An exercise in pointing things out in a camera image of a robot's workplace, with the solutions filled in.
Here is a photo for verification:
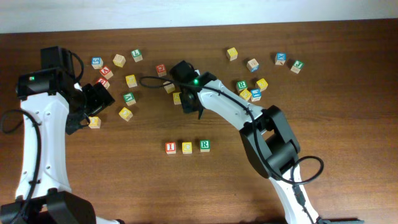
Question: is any yellow C block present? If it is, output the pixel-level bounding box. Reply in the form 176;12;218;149
182;142;193;154

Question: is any green r block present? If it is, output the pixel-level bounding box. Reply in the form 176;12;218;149
236;80;248;93
200;139;211;152

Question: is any red I block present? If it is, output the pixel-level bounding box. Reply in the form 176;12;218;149
165;142;177;154

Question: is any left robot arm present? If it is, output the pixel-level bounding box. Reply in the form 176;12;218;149
1;46;114;223

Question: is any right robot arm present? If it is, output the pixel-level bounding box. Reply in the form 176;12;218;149
170;61;324;223

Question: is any plain wooden block centre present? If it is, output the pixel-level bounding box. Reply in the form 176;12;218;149
163;82;175;93

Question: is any plain wooden block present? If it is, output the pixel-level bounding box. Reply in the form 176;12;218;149
113;54;126;68
163;82;175;93

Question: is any red Q block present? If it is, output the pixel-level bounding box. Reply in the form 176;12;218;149
155;64;167;77

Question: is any yellow block bottom left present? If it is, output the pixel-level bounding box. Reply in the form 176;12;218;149
89;116;101;129

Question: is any yellow S block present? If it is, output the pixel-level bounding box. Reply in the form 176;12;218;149
173;92;182;105

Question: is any red 6 block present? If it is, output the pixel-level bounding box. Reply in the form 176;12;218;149
96;77;110;89

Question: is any red A block left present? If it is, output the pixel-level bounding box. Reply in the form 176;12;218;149
99;66;113;80

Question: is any blue S block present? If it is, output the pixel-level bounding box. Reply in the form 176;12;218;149
91;57;103;70

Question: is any yellow O block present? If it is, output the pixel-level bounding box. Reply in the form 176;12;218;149
119;107;133;121

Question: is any green V block left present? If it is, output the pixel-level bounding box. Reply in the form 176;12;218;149
123;92;136;106

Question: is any green L block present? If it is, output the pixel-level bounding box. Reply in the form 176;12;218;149
131;49;143;62

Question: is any yellow block top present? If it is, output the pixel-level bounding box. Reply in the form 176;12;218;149
226;47;238;61

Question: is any yellow block upper left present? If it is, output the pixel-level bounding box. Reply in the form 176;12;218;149
126;75;137;88

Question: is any plain wooden block left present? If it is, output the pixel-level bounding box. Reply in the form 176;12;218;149
113;54;126;68

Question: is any yellow block by R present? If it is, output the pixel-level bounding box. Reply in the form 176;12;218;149
239;89;252;101

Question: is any wooden block blue side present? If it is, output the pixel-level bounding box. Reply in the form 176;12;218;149
246;58;259;72

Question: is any blue picture block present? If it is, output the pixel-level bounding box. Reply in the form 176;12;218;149
251;88;262;101

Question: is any yellow block right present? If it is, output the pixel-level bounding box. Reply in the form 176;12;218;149
256;78;269;92

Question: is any blue X block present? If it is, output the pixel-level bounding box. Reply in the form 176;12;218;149
275;52;287;65

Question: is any green J block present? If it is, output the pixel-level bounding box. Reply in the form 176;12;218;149
290;60;304;74

